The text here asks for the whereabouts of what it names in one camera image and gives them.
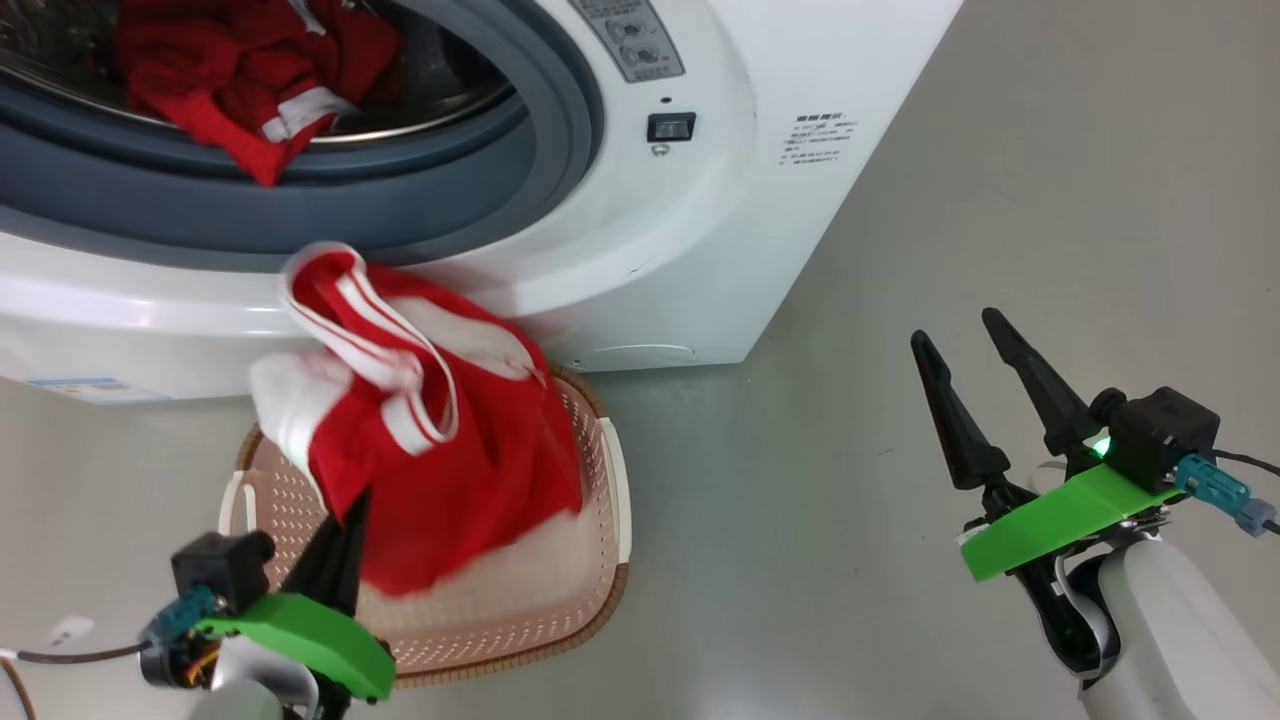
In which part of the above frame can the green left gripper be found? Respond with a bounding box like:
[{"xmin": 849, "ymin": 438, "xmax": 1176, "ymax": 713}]
[{"xmin": 195, "ymin": 489, "xmax": 397, "ymax": 720}]

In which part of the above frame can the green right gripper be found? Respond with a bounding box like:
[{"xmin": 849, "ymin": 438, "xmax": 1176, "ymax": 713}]
[{"xmin": 909, "ymin": 307, "xmax": 1183, "ymax": 606}]

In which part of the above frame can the red white striped garment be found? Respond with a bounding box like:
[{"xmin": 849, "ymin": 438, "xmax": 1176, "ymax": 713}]
[
  {"xmin": 112, "ymin": 0, "xmax": 404, "ymax": 189},
  {"xmin": 248, "ymin": 241, "xmax": 587, "ymax": 600}
]

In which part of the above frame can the white laundry basket brown rim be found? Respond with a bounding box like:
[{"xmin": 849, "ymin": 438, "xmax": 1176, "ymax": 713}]
[{"xmin": 217, "ymin": 364, "xmax": 634, "ymax": 690}]

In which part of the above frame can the white front-load washing machine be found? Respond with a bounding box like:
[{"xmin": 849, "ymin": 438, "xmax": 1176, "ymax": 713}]
[{"xmin": 0, "ymin": 0, "xmax": 967, "ymax": 407}]

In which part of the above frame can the grey rubber door gasket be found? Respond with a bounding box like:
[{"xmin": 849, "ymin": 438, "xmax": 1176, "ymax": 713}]
[{"xmin": 0, "ymin": 0, "xmax": 608, "ymax": 274}]

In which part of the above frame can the blue white energy sticker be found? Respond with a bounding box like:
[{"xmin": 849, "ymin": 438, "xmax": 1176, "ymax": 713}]
[{"xmin": 27, "ymin": 376, "xmax": 173, "ymax": 405}]

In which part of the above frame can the steel washer drum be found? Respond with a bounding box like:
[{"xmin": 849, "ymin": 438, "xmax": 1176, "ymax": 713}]
[{"xmin": 0, "ymin": 0, "xmax": 519, "ymax": 151}]

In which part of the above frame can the grey warning label sticker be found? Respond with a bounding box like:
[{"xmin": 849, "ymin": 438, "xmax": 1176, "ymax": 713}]
[{"xmin": 571, "ymin": 0, "xmax": 687, "ymax": 84}]

